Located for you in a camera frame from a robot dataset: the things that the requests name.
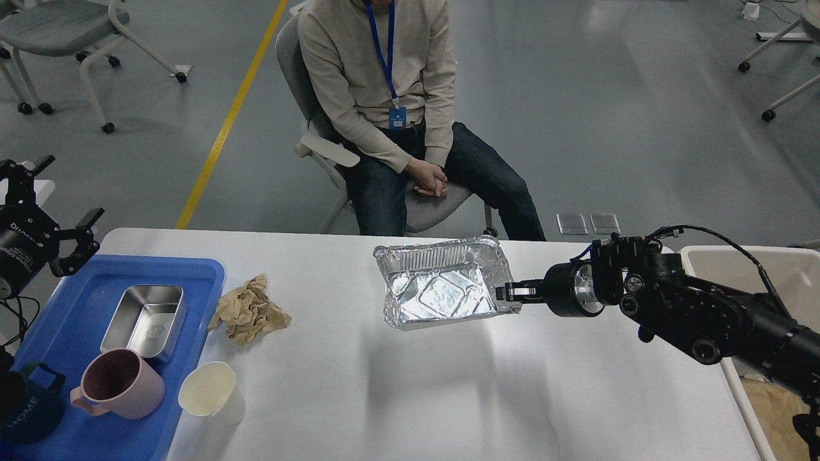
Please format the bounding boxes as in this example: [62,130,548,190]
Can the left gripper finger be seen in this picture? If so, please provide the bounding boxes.
[1,155,56,181]
[49,207,105,277]

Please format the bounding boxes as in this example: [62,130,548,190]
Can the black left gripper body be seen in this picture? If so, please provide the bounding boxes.
[1,204,60,300]

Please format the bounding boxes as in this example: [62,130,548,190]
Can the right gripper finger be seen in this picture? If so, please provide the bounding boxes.
[496,280,546,303]

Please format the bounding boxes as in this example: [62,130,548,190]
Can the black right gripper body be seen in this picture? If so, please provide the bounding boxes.
[544,262,604,318]

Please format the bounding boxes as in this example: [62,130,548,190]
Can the stainless steel rectangular container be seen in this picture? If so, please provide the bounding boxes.
[99,285,188,364]

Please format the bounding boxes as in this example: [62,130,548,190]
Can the aluminium foil tray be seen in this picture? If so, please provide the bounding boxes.
[373,236,523,332]

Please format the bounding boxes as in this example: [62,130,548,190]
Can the pink ribbed mug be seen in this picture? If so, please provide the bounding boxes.
[69,348,166,420]

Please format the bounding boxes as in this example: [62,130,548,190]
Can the brown paper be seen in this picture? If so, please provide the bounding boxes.
[740,376,810,460]
[207,274,292,347]

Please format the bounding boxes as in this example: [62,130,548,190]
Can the white paper cup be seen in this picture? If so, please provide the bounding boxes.
[177,361,246,426]

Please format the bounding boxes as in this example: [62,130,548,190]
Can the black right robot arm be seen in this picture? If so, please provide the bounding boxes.
[495,225,819,460]

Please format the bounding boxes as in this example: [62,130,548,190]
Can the white side table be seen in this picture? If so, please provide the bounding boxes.
[1,178,55,212]

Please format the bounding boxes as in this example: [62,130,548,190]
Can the blue plastic tray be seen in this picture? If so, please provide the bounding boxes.
[2,255,225,460]

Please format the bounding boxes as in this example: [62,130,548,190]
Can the left metal floor plate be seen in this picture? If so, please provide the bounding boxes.
[556,213,589,236]

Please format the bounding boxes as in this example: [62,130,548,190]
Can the metal floor plate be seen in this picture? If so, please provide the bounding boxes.
[589,213,623,234]
[556,213,589,236]

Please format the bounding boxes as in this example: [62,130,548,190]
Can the right metal floor plate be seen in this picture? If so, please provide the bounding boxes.
[589,213,623,234]

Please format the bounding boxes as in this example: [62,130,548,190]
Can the dark blue HOME mug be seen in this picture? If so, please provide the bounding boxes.
[1,361,65,444]

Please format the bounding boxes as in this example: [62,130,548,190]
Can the grey chair top left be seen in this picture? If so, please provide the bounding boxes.
[1,1,188,134]

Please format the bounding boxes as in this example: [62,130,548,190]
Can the beige plastic bin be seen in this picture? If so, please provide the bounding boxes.
[680,245,819,460]

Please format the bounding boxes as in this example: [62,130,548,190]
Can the brown paper in bin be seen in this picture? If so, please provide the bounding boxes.
[740,376,810,460]

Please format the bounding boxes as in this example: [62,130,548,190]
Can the grey office chair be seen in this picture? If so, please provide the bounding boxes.
[275,4,473,234]

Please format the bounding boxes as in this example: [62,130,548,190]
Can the seated person beige sweater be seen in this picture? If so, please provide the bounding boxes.
[298,1,545,241]

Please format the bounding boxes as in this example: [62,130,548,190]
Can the chair legs top right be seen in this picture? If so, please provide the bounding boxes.
[737,1,819,123]

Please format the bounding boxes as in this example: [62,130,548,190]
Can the black cables left edge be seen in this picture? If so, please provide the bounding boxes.
[0,298,31,359]

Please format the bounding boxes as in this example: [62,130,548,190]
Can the blue lanyard badge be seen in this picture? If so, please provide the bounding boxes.
[363,1,407,131]

